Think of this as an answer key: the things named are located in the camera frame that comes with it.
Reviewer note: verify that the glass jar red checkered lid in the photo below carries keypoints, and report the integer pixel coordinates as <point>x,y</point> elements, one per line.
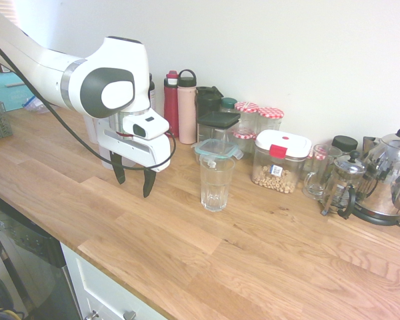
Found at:
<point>270,113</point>
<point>246,108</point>

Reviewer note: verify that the cereal container white lid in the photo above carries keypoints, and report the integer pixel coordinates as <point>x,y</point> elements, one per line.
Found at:
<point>280,143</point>

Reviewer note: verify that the stainless steel dishwasher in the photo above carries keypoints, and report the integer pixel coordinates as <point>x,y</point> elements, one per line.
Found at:
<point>26,253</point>

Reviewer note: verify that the glass jar with black lid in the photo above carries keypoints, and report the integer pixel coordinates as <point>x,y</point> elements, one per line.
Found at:
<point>345,143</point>

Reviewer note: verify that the black kettle base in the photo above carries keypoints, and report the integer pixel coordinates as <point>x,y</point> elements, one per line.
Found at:
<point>376,218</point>

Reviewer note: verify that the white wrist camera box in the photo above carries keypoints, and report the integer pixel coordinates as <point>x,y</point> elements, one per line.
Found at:
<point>146,126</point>

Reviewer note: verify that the clear glass mug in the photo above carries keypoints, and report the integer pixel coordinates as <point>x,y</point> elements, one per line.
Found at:
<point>316,190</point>

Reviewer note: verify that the window blind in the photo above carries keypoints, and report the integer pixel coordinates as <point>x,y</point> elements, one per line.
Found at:
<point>10,10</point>

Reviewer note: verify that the glass French press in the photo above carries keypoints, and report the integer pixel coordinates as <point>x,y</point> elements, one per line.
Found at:
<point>345,186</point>

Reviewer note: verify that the pink water bottle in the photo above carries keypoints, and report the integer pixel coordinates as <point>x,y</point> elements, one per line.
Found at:
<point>186,113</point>

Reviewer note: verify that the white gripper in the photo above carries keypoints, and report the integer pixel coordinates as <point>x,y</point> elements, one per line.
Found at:
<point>133,150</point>

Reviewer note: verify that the black shaker bottle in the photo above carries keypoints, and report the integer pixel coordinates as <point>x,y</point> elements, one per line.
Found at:
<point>206,103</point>

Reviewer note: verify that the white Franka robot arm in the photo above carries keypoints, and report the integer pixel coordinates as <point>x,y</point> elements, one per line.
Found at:
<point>53,66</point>

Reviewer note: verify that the glass container with teal lid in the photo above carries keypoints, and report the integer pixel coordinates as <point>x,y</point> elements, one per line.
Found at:
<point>216,148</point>

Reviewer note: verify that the small jar red checkered lid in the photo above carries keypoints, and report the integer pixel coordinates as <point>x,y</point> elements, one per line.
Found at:
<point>320,152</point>
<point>245,135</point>

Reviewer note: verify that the square container with black lid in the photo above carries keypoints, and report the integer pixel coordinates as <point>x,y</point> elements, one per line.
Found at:
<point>218,119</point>

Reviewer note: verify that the clear drinking glass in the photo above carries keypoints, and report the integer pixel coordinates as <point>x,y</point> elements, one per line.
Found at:
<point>216,196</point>

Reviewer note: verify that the chrome electric kettle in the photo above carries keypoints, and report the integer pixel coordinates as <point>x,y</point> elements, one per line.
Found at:
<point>393,173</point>

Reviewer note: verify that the teal floor mat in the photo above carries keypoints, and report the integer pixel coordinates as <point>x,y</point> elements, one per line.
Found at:
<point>3,96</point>

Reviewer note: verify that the glass jar with green lid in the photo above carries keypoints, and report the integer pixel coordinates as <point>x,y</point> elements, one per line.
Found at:
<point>228,104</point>

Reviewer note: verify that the clear plastic zip bag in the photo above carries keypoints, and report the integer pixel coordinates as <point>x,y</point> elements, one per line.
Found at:
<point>36,106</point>

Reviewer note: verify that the red water bottle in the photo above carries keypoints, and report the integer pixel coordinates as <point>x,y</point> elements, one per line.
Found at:
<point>171,110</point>

